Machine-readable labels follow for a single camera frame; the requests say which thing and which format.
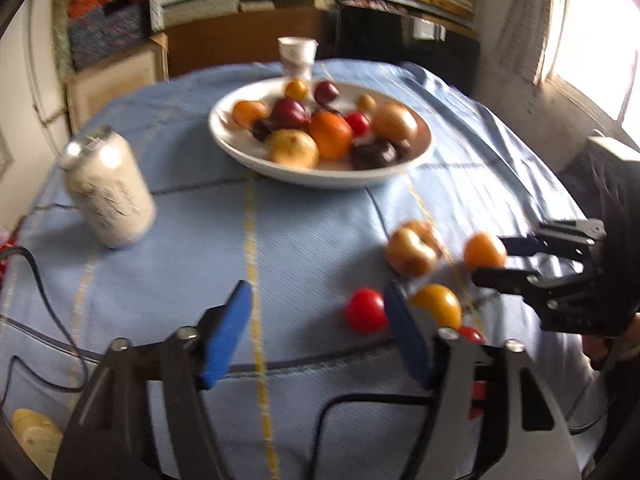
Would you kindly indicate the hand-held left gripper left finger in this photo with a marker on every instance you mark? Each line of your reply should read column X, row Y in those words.
column 225, row 340

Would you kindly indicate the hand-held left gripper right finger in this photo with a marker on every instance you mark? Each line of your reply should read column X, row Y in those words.
column 407, row 335

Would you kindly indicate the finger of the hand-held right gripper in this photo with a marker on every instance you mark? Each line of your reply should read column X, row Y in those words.
column 560, row 240
column 540, row 285

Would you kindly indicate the yellow tomato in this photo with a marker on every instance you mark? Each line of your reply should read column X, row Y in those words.
column 440, row 304

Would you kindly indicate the orange mandarin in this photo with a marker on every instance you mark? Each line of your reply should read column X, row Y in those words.
column 484, row 251

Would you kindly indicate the small dark plum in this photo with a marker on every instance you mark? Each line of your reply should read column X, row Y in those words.
column 261, row 130
column 402, row 147

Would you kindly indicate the white plate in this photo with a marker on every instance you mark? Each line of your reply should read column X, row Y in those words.
column 235, row 140

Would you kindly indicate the large orange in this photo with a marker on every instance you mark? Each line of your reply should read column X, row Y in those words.
column 330, row 134

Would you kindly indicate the small yellow fruit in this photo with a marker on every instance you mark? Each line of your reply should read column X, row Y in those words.
column 366, row 102

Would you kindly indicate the large dark red plum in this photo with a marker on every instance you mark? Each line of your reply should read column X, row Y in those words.
column 289, row 112

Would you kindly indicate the person's right hand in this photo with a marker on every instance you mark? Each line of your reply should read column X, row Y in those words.
column 602, row 352

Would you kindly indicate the large red tomato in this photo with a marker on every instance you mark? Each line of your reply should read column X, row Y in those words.
column 366, row 310

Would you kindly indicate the small russet apple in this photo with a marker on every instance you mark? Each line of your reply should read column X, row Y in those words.
column 412, row 250

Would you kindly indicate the blue tablecloth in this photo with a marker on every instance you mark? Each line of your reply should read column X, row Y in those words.
column 300, row 240

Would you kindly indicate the white drink can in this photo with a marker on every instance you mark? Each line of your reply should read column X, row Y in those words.
column 112, row 195

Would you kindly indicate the dark purple plum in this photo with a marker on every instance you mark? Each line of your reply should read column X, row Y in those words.
column 372, row 154

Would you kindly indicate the window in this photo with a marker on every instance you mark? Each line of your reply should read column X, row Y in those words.
column 595, row 40

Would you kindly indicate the yellow apple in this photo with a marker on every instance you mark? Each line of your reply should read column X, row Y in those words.
column 293, row 148

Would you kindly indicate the pale yellow fruit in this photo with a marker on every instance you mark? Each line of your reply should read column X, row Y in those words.
column 35, row 435

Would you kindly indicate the small red tomato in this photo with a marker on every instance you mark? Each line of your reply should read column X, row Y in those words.
column 358, row 123

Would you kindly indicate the beige woven curtain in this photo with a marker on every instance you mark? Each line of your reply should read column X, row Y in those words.
column 525, row 20

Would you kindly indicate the white paper cup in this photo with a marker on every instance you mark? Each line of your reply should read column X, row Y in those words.
column 297, row 57

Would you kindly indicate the brown board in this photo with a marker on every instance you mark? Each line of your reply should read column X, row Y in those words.
column 240, row 45

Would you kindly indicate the pile of patterned fabrics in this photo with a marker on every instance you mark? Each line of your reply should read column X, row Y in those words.
column 105, row 25

